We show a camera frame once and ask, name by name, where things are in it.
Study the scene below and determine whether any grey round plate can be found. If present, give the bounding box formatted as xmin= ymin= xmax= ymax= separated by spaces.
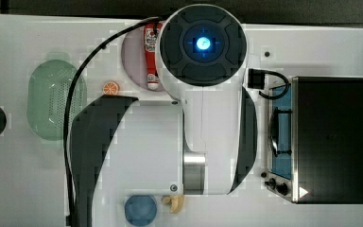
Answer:
xmin=121 ymin=26 xmax=164 ymax=92

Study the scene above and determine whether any black toaster oven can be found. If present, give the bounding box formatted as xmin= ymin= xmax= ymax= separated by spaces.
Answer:
xmin=265 ymin=77 xmax=363 ymax=204

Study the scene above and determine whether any blue cup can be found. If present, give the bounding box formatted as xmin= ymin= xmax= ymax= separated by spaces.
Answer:
xmin=124 ymin=195 xmax=158 ymax=227

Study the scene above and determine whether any red ketchup bottle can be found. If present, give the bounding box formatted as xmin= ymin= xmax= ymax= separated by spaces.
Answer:
xmin=143 ymin=23 xmax=163 ymax=90

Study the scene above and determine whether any peeled banana toy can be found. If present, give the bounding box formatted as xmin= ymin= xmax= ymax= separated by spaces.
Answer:
xmin=162 ymin=195 xmax=185 ymax=214

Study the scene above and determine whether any blue glass oven door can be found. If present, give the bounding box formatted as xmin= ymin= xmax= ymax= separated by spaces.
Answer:
xmin=268 ymin=90 xmax=292 ymax=180

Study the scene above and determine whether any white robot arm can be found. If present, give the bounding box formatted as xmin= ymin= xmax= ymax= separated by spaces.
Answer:
xmin=65 ymin=4 xmax=257 ymax=227

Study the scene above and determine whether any green perforated colander basket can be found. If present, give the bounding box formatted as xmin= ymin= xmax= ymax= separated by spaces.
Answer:
xmin=26 ymin=60 xmax=77 ymax=141

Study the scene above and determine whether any black camera box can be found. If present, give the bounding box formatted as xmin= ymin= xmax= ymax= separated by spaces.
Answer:
xmin=248 ymin=68 xmax=266 ymax=90

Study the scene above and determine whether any orange slice toy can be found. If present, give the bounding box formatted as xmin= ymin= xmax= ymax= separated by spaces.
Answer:
xmin=102 ymin=81 xmax=120 ymax=96

